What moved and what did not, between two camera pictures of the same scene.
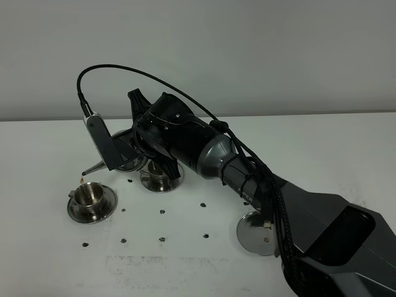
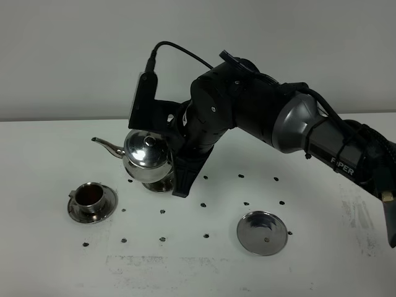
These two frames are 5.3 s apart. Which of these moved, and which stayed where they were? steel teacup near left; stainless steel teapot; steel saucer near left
Moved: stainless steel teapot
Stayed: steel saucer near left; steel teacup near left
